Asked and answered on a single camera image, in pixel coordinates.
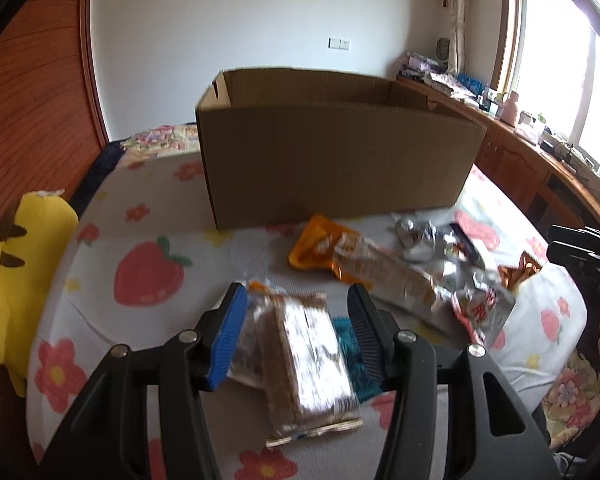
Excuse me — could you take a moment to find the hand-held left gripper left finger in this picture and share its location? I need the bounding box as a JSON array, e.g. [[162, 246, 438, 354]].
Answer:
[[30, 282, 248, 480]]

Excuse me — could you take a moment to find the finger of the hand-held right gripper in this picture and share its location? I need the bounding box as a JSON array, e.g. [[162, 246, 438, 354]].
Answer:
[[546, 241, 600, 275], [549, 224, 600, 250]]

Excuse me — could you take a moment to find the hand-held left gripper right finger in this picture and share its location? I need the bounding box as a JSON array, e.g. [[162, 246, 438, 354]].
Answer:
[[347, 284, 563, 480]]

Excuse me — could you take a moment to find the orange snack packet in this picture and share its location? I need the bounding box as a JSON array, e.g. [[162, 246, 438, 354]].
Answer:
[[287, 213, 362, 281]]

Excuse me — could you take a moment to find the brown cardboard box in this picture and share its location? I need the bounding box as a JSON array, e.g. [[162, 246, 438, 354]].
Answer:
[[195, 66, 488, 231]]

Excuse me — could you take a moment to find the teal snack packet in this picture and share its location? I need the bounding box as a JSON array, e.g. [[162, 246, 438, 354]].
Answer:
[[330, 316, 382, 403]]

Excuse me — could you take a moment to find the copper brown snack wrapper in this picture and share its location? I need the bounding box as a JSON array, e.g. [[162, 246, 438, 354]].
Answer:
[[497, 252, 544, 291]]

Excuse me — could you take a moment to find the long clear cracker packet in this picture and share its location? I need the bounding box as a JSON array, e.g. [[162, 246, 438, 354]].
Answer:
[[332, 235, 453, 336]]

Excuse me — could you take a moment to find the long wooden desk cabinet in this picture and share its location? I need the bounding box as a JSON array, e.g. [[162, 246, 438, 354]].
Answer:
[[395, 74, 600, 233]]

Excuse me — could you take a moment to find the dark snack packet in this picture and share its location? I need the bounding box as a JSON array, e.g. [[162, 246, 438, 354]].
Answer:
[[450, 222, 497, 267]]

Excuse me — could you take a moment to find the red and white snack packet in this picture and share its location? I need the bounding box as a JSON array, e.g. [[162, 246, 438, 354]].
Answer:
[[450, 270, 517, 352]]

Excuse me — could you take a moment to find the crumpled silver snack packet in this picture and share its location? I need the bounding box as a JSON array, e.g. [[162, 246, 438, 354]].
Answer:
[[392, 212, 481, 265]]

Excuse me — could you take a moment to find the white strawberry flower blanket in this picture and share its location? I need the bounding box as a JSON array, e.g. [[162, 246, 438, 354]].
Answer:
[[27, 152, 588, 480]]

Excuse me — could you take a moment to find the pink bottle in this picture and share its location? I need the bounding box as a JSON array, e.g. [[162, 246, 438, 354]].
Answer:
[[502, 91, 521, 125]]

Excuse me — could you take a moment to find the window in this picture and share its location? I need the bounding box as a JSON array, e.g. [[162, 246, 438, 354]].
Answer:
[[497, 0, 600, 161]]

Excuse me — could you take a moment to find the pile of papers and books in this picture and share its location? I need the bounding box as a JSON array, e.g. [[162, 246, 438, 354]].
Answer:
[[400, 51, 483, 102]]

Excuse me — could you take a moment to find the floral quilt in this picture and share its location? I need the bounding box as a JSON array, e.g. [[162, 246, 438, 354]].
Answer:
[[75, 122, 600, 443]]

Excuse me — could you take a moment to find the yellow plush toy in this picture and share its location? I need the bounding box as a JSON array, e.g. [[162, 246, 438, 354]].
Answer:
[[0, 189, 79, 398]]

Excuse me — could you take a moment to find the patterned curtain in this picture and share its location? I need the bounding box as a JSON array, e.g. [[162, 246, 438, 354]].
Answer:
[[437, 0, 473, 77]]

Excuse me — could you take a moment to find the wooden headboard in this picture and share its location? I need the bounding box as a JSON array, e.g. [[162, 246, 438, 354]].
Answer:
[[0, 0, 112, 241]]

